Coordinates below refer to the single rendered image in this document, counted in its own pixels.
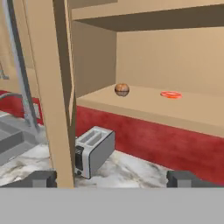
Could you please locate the white wall socket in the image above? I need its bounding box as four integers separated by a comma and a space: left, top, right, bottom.
32, 102, 42, 120

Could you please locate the tan wooden cabinet door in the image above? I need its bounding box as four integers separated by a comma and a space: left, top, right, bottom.
22, 0, 78, 188

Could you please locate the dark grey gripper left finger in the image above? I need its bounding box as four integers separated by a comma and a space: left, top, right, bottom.
2, 170, 58, 188

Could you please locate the grey sink basin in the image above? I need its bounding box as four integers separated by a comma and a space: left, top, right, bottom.
0, 109, 49, 167

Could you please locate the short grey door handle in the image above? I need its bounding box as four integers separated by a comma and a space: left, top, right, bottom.
0, 60, 11, 81

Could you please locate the tan closed cabinet door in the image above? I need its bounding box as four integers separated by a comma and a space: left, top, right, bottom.
0, 0, 40, 99

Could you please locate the grey curved tap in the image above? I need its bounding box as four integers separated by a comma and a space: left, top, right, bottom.
0, 92, 25, 102

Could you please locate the tan open wooden cabinet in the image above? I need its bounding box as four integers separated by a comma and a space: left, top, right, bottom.
69, 0, 224, 138

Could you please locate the orange-red flat ring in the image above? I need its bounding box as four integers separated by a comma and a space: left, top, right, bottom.
159, 90, 183, 100

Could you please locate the silver two-slot toaster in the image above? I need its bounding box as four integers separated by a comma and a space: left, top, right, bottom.
74, 125, 116, 179

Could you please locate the long grey door handle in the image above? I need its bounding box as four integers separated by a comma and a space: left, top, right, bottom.
2, 0, 41, 133

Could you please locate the brown-orange round fruit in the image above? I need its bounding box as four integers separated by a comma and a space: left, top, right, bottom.
114, 82, 130, 98

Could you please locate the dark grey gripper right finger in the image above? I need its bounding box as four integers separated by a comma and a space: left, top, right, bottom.
165, 170, 223, 188

